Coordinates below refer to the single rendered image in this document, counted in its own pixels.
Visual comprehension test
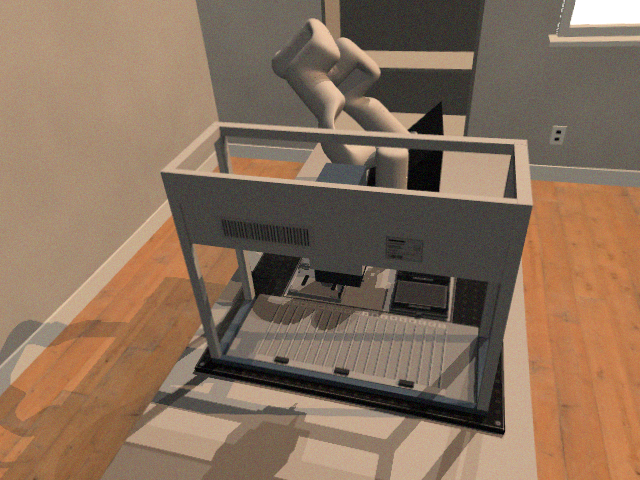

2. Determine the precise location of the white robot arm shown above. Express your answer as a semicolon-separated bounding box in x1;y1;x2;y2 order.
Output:
272;19;417;190

